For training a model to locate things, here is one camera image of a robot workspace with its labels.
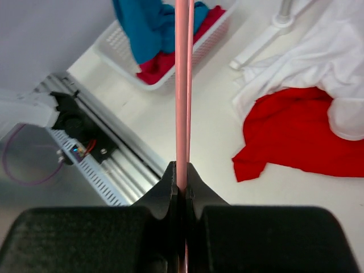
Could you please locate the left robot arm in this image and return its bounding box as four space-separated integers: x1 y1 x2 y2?
1 89 93 141

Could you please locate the red t shirt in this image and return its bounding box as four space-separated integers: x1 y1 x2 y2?
232 87 363 182

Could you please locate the magenta t shirt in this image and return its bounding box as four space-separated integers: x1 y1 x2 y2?
136 1 226 85

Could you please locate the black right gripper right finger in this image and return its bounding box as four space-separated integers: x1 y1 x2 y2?
185 164 359 272

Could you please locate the clear plastic basket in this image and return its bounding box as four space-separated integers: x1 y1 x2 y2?
93 1 239 92

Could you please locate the metal clothes rack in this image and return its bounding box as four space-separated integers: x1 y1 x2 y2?
229 0 295 71

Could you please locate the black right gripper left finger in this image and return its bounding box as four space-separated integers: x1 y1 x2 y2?
1 162 179 272

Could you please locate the aluminium mounting rail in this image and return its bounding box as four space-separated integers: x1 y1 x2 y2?
34 72 166 204

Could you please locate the pink hanger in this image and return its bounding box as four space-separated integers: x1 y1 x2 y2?
174 0 195 273

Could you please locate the white t shirt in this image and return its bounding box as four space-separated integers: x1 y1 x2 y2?
233 1 363 141

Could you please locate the white slotted cable duct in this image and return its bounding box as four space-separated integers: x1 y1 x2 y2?
46 129 131 206

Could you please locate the blue t shirt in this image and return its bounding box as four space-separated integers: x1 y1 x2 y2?
112 0 210 65

